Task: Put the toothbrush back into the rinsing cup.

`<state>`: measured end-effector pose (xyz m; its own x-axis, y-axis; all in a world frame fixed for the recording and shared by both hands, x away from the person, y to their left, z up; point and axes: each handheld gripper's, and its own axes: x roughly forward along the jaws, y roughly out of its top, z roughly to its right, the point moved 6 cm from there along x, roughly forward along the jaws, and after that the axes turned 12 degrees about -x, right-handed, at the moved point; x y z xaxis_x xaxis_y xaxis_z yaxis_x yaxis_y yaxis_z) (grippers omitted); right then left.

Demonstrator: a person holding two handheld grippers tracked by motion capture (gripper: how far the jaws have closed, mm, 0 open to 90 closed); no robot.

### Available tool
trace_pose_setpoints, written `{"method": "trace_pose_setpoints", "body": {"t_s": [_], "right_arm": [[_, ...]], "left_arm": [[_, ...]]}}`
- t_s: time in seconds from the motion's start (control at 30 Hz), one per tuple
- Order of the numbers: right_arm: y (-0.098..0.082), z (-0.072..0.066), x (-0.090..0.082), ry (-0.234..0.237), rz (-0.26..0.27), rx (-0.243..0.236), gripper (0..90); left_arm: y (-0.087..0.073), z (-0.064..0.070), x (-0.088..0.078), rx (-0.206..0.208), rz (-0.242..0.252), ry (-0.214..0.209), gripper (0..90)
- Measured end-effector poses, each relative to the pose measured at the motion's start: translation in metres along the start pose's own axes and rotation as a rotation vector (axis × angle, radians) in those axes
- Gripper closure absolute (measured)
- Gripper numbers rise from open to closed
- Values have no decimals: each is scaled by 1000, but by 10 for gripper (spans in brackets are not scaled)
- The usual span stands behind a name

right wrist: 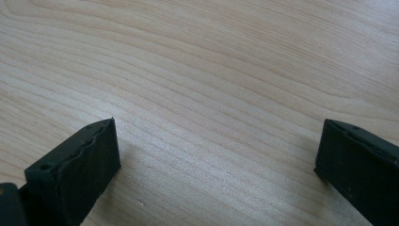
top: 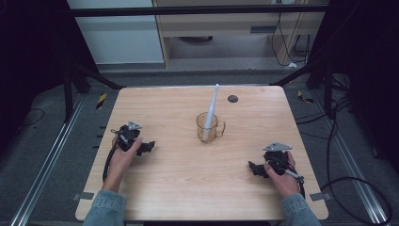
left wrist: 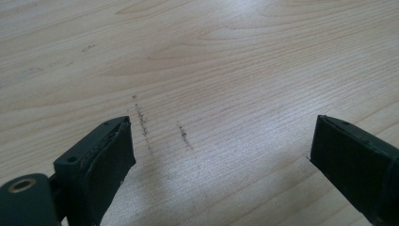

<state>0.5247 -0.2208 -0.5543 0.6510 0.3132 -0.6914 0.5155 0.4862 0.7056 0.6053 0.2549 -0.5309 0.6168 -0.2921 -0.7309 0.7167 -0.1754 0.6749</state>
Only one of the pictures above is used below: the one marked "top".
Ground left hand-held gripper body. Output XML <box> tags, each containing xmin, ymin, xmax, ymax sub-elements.
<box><xmin>110</xmin><ymin>120</ymin><xmax>144</xmax><ymax>153</ymax></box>

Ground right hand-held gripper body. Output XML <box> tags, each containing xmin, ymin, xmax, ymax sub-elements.
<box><xmin>263</xmin><ymin>142</ymin><xmax>294</xmax><ymax>177</ymax></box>

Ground clear amber cup with handle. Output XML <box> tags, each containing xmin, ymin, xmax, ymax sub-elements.
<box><xmin>196</xmin><ymin>111</ymin><xmax>227</xmax><ymax>145</ymax></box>

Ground white electric toothbrush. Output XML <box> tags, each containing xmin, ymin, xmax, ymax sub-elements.
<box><xmin>202</xmin><ymin>83</ymin><xmax>221</xmax><ymax>141</ymax></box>

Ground person's right hand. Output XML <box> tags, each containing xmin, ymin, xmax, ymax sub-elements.
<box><xmin>263</xmin><ymin>152</ymin><xmax>301</xmax><ymax>199</ymax></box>

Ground person's left hand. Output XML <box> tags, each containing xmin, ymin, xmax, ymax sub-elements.
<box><xmin>104</xmin><ymin>136</ymin><xmax>144</xmax><ymax>190</ymax></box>

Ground yellow black striped tape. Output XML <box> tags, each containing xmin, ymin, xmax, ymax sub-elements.
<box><xmin>296</xmin><ymin>89</ymin><xmax>315</xmax><ymax>105</ymax></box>
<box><xmin>95</xmin><ymin>92</ymin><xmax>108</xmax><ymax>110</ymax></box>

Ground black metal stand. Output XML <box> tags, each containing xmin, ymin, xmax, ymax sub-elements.
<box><xmin>268</xmin><ymin>57</ymin><xmax>335</xmax><ymax>121</ymax></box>
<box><xmin>61</xmin><ymin>61</ymin><xmax>126</xmax><ymax>124</ymax></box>

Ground white cabinet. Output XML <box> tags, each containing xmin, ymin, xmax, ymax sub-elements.
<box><xmin>66</xmin><ymin>0</ymin><xmax>166</xmax><ymax>66</ymax></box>

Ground dark curtain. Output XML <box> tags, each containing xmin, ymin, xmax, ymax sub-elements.
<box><xmin>0</xmin><ymin>0</ymin><xmax>101</xmax><ymax>152</ymax></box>
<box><xmin>306</xmin><ymin>0</ymin><xmax>399</xmax><ymax>177</ymax></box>

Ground light wooden desk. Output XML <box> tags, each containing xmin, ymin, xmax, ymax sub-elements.
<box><xmin>152</xmin><ymin>0</ymin><xmax>331</xmax><ymax>70</ymax></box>

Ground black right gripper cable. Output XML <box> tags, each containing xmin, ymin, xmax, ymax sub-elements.
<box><xmin>268</xmin><ymin>156</ymin><xmax>307</xmax><ymax>201</ymax></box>

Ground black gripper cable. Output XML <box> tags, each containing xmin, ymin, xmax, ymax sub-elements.
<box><xmin>102</xmin><ymin>143</ymin><xmax>120</xmax><ymax>184</ymax></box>
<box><xmin>268</xmin><ymin>156</ymin><xmax>307</xmax><ymax>201</ymax></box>

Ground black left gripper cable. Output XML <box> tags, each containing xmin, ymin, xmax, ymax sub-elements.
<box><xmin>102</xmin><ymin>143</ymin><xmax>120</xmax><ymax>184</ymax></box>

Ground black floor cable loop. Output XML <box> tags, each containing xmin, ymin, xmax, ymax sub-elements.
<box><xmin>294</xmin><ymin>96</ymin><xmax>393</xmax><ymax>226</ymax></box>

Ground grey metal table bracket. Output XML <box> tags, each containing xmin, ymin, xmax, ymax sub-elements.
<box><xmin>72</xmin><ymin>191</ymin><xmax>95</xmax><ymax>202</ymax></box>
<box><xmin>309</xmin><ymin>191</ymin><xmax>332</xmax><ymax>202</ymax></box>

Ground aluminium floor rail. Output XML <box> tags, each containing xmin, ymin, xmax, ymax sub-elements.
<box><xmin>310</xmin><ymin>89</ymin><xmax>391</xmax><ymax>226</ymax></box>
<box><xmin>8</xmin><ymin>93</ymin><xmax>88</xmax><ymax>226</ymax></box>

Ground thin black floor cable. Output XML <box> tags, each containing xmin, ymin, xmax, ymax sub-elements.
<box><xmin>18</xmin><ymin>107</ymin><xmax>46</xmax><ymax>129</ymax></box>

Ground black hanging cables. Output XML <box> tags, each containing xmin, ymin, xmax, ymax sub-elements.
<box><xmin>270</xmin><ymin>11</ymin><xmax>315</xmax><ymax>68</ymax></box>

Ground black horizontal frame bar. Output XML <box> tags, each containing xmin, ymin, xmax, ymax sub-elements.
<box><xmin>69</xmin><ymin>4</ymin><xmax>329</xmax><ymax>18</ymax></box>

